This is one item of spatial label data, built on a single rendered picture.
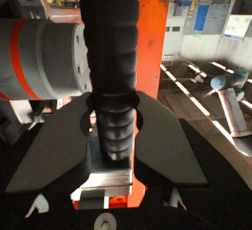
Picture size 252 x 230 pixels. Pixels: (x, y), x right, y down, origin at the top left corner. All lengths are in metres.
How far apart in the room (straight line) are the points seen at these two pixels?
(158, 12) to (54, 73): 0.57
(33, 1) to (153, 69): 0.53
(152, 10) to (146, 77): 0.30
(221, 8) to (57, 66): 15.80
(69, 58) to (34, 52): 0.05
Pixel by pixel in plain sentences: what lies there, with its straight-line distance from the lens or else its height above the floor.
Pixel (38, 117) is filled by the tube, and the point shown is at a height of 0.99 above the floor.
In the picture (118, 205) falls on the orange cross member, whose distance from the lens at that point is 1.99.
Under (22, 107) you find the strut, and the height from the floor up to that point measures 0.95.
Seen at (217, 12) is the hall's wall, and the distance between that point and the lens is 15.83.
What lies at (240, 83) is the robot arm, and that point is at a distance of 1.11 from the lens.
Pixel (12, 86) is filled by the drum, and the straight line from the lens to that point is 0.28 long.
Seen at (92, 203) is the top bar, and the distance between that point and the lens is 0.20.
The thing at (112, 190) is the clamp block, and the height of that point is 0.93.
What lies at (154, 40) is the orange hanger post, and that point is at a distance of 0.73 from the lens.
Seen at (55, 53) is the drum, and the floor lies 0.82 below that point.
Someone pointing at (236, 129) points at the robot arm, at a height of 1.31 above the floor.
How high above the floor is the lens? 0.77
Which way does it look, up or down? 32 degrees up
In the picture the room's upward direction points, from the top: 180 degrees clockwise
